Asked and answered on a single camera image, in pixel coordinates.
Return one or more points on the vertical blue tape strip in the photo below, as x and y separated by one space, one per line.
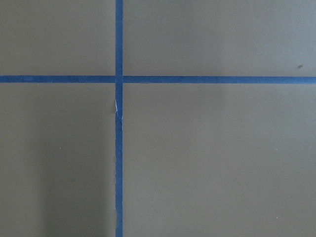
119 111

